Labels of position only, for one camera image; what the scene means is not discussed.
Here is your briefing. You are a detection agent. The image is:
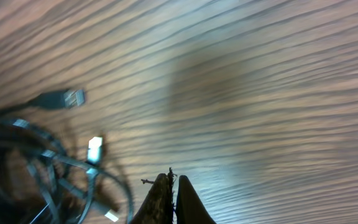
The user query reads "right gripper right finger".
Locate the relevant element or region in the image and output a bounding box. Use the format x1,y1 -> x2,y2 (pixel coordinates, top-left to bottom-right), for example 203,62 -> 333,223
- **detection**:
175,175 -> 216,224

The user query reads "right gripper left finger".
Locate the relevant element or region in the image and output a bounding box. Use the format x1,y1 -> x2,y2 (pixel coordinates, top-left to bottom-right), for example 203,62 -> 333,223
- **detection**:
131,172 -> 173,224

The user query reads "thin black cable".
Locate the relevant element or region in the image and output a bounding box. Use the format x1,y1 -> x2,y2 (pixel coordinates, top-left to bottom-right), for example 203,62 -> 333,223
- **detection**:
0,118 -> 135,224

